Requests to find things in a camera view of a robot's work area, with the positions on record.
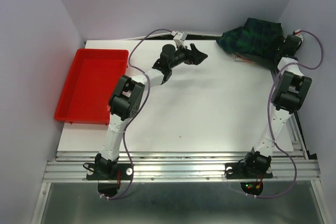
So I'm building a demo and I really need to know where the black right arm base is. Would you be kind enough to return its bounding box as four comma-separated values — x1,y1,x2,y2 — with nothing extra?
224,162,273,179

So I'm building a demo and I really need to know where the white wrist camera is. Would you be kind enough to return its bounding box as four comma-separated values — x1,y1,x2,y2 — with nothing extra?
172,32,187,48
293,29,304,42

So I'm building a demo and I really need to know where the green plaid skirt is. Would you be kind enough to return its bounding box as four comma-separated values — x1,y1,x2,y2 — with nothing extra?
216,18,284,69

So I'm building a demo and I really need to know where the red plastic tray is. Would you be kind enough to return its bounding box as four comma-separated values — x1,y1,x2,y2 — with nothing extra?
54,48,129,125

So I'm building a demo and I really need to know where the aluminium frame rail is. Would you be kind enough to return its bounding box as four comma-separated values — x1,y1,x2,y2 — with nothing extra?
43,151,321,183

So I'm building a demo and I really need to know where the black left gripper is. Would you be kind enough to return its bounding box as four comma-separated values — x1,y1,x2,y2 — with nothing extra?
169,42,207,69

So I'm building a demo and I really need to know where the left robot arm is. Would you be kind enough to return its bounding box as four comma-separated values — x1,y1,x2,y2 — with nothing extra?
93,44,208,179

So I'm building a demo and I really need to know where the folded pink patterned skirt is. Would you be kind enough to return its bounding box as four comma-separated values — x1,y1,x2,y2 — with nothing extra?
234,54,253,63

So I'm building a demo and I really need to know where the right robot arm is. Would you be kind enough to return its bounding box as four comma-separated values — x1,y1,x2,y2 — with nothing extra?
241,32,312,177

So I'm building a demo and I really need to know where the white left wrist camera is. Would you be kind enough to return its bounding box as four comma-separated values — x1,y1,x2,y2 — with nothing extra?
172,32,187,48

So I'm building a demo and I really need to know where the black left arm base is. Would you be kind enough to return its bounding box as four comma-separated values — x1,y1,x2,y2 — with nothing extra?
83,163,133,181

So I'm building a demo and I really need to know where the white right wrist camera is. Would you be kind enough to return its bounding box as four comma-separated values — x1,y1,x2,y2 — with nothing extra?
293,29,304,42

